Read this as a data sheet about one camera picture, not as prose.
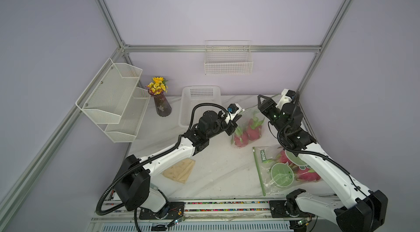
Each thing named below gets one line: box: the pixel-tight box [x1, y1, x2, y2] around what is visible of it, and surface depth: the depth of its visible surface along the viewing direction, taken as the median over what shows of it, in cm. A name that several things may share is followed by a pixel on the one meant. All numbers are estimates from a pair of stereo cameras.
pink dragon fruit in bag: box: [234, 126, 249, 148], surface depth 86 cm
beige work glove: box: [161, 157, 196, 184], surface depth 87 cm
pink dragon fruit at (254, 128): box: [247, 116, 265, 141], surface depth 90 cm
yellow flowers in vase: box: [145, 76, 173, 118], surface depth 96 cm
